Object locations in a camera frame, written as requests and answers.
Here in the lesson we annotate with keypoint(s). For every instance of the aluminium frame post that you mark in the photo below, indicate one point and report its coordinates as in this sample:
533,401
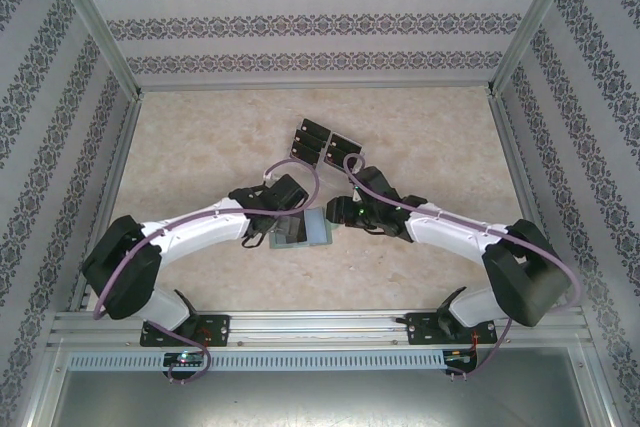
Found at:
94,17
536,17

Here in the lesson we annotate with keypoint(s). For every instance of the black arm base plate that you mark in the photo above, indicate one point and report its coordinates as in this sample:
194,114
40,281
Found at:
420,329
215,329

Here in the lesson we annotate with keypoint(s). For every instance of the small circuit board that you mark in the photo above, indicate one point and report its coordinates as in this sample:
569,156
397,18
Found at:
185,358
457,356

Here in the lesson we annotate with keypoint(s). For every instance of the metal sheet panel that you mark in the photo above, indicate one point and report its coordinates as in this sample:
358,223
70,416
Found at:
320,402

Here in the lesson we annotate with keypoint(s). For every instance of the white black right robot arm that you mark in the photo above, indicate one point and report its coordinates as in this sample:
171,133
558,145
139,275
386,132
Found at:
450,232

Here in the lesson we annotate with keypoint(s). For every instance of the aluminium frame rail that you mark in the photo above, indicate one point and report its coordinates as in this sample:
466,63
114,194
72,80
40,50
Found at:
106,197
526,197

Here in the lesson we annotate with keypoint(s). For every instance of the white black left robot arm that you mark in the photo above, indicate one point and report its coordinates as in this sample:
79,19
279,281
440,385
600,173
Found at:
200,227

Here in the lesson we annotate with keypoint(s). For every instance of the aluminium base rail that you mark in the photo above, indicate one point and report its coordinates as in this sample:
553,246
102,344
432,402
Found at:
320,327

